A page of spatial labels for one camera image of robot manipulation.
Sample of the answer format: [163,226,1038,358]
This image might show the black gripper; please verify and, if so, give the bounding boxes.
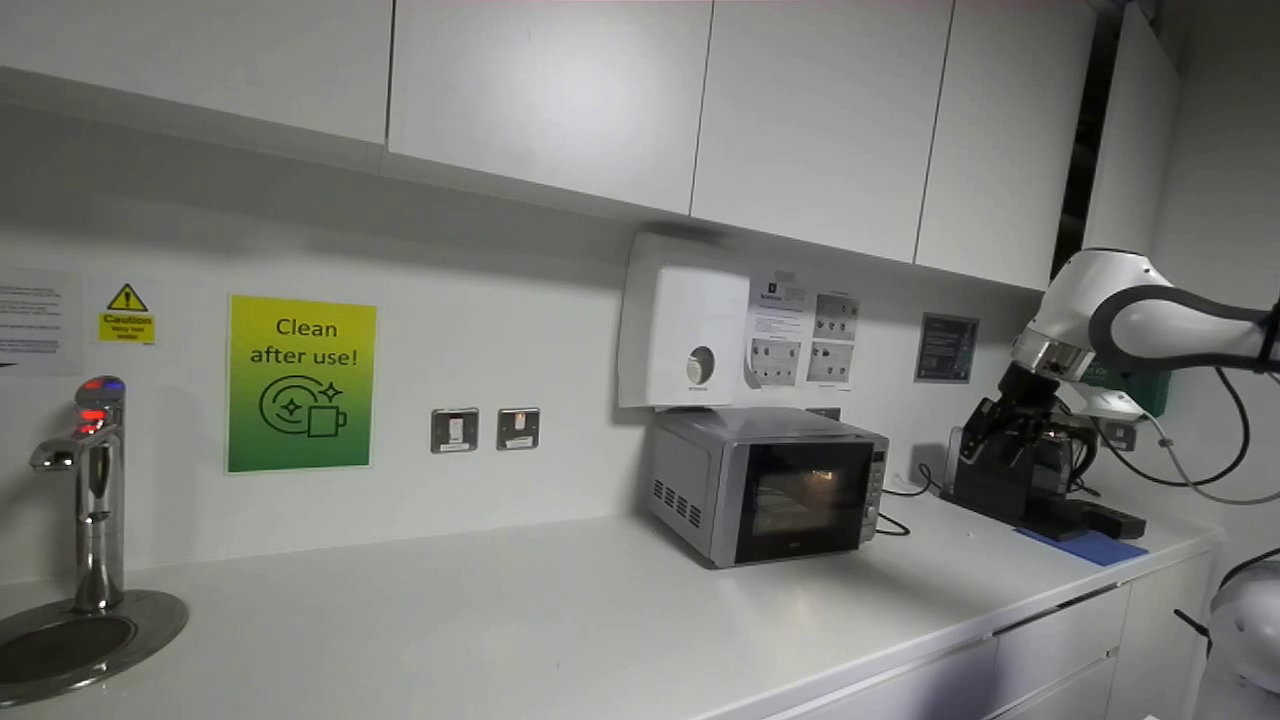
[957,361,1071,473]

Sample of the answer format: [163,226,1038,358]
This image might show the black microwave door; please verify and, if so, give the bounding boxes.
[733,436,871,566]

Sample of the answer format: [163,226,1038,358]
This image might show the white upper cabinet door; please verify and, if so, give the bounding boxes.
[913,0,1104,298]
[689,0,957,268]
[0,0,395,149]
[382,0,715,218]

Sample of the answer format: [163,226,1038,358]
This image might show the silver microwave body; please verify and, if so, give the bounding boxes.
[636,405,890,574]

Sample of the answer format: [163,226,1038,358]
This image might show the black coffee machine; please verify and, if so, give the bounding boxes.
[938,419,1152,545]

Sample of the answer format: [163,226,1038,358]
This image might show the framed dark poster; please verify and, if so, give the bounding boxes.
[913,314,984,387]

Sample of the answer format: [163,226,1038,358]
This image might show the blue mat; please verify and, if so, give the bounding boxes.
[1015,520,1152,574]

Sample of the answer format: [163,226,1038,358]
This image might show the green recycling sign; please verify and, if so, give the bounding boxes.
[1122,364,1177,419]

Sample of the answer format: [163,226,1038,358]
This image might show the grey instruction card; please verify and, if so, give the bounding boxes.
[810,289,863,340]
[803,337,858,387]
[746,333,809,392]

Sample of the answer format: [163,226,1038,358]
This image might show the white base cabinet fronts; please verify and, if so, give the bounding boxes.
[743,537,1224,720]

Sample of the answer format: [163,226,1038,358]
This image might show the white notice sheet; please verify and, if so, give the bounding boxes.
[743,268,820,392]

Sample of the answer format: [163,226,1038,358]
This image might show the white paper towel dispenser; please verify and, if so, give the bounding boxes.
[611,237,754,416]

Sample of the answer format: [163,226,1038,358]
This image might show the white tall cabinet panel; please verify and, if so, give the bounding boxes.
[1076,3,1182,272]

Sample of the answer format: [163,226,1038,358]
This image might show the green clean after use poster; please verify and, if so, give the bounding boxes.
[225,292,378,477]

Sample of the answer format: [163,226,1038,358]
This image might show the yellow warning sign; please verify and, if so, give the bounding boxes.
[97,279,159,353]

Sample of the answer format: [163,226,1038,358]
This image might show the chrome water tap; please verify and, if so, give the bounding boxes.
[27,374,132,620]

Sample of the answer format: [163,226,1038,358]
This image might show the round metal drip tray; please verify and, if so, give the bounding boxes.
[0,588,191,712]

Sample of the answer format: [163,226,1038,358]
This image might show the white text notice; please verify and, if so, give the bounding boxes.
[0,272,83,378]

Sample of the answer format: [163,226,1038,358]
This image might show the double wall socket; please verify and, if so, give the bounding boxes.
[909,440,952,492]

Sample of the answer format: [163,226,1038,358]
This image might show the black microwave power cable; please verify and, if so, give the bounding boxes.
[868,477,921,541]

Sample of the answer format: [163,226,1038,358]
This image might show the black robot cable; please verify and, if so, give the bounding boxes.
[1095,361,1280,658]

